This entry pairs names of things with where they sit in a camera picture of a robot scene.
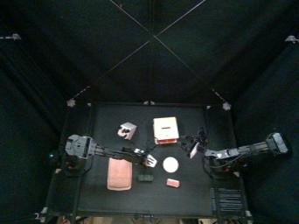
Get white round plate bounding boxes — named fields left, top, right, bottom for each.
left=161, top=156, right=180, bottom=173

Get small dark green toy block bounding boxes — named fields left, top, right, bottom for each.
left=136, top=173, right=155, bottom=183

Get white box with red base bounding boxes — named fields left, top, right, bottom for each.
left=152, top=116, right=181, bottom=146

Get pink rectangular cutting board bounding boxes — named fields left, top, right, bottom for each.
left=107, top=157, right=135, bottom=192

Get small red toy piece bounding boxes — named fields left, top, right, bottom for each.
left=165, top=178, right=181, bottom=189

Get white text label sticker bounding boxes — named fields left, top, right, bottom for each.
left=211, top=186, right=246, bottom=214

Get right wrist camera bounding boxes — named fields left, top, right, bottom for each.
left=195, top=127, right=208, bottom=144

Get thin diagonal brace wire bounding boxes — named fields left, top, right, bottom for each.
left=71, top=0, right=207, bottom=100
left=107, top=0, right=227, bottom=103

